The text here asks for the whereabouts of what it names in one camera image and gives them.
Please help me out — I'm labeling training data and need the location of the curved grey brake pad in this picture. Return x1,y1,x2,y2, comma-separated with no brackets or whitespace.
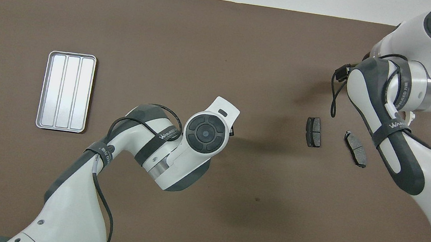
340,130,371,169

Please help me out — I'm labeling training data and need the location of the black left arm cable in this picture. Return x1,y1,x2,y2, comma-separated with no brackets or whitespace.
82,97,186,242

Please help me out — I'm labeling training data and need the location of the silver metal tray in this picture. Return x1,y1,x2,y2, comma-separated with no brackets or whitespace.
35,49,98,135

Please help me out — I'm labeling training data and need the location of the brown table mat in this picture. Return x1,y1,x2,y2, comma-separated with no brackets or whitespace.
0,0,431,242

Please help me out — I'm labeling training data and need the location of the white curved plastic bracket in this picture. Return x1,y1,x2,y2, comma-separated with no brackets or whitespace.
401,110,416,127

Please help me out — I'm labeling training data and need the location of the rectangular grey brake pad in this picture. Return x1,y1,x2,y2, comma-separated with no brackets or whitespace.
303,116,325,149

